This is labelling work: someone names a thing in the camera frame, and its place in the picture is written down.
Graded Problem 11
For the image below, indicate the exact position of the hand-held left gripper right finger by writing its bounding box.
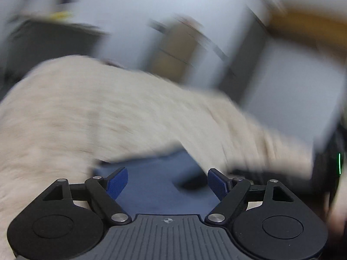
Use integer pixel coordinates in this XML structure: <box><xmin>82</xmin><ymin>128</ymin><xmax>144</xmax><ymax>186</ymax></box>
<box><xmin>205</xmin><ymin>168</ymin><xmax>295</xmax><ymax>224</ymax></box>

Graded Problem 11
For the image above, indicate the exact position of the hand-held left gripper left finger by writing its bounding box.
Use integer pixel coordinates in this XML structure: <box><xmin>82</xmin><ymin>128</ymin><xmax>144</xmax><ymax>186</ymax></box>
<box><xmin>42</xmin><ymin>167</ymin><xmax>132</xmax><ymax>225</ymax></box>

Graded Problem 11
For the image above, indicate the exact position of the black and blue garment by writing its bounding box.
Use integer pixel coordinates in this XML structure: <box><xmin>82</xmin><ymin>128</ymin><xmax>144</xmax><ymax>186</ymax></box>
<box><xmin>93</xmin><ymin>150</ymin><xmax>315</xmax><ymax>217</ymax></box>

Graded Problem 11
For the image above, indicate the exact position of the cream fluffy blanket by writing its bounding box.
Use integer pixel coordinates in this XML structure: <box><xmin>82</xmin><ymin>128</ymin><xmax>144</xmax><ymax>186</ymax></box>
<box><xmin>0</xmin><ymin>55</ymin><xmax>315</xmax><ymax>260</ymax></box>

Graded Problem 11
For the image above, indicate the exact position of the grey door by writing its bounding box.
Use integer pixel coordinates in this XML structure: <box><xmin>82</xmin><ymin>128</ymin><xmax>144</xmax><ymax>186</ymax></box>
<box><xmin>217</xmin><ymin>8</ymin><xmax>272</xmax><ymax>106</ymax></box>

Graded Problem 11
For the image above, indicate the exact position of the wooden cabinet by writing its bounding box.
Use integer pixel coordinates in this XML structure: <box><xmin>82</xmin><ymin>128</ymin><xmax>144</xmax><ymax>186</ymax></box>
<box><xmin>267</xmin><ymin>8</ymin><xmax>347</xmax><ymax>49</ymax></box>

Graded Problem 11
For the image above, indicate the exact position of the gold refrigerator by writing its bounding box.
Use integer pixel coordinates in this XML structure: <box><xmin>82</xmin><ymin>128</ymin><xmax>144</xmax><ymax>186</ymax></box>
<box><xmin>150</xmin><ymin>16</ymin><xmax>225</xmax><ymax>87</ymax></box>

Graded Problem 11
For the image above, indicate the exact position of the grey folding table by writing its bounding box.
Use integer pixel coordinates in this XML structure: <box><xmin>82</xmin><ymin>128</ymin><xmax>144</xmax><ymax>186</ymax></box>
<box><xmin>5</xmin><ymin>13</ymin><xmax>109</xmax><ymax>68</ymax></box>

